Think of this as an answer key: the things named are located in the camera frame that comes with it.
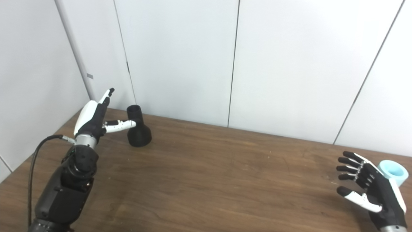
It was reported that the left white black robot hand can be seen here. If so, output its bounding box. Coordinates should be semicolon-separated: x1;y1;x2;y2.
73;88;137;145

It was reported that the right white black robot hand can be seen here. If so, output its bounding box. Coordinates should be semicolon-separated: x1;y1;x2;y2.
336;151;407;230

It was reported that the light-blue hose piece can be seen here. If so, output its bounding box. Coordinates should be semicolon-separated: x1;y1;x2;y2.
377;160;409;187

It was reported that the black funnel-shaped nozzle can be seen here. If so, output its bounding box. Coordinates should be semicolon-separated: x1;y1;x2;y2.
126;105;152;148

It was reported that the white corner post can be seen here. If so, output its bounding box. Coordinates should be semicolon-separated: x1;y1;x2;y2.
54;0;97;101

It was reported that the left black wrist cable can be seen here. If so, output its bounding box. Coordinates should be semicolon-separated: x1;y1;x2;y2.
27;134;76;226

